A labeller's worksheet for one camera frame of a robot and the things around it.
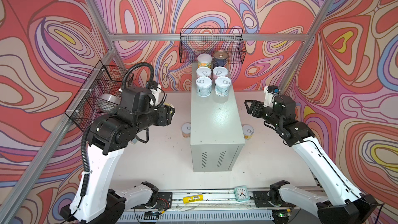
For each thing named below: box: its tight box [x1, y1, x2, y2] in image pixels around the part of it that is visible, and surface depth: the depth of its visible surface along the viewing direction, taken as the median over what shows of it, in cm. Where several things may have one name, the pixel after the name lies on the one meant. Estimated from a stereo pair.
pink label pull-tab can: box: [195, 66, 212, 79], surface depth 75 cm
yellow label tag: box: [182, 194, 204, 204], surface depth 74 cm
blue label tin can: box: [212, 50, 229, 68], surface depth 76 cm
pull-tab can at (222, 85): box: [214, 75, 232, 97], surface depth 70 cm
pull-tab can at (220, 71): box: [212, 66, 229, 78], surface depth 75 cm
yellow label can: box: [242, 123, 255, 140], surface depth 95 cm
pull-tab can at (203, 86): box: [195, 76, 213, 97], surface depth 70 cm
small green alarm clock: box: [234, 185, 250, 202], surface depth 75 cm
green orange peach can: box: [196, 52, 213, 69], surface depth 78 cm
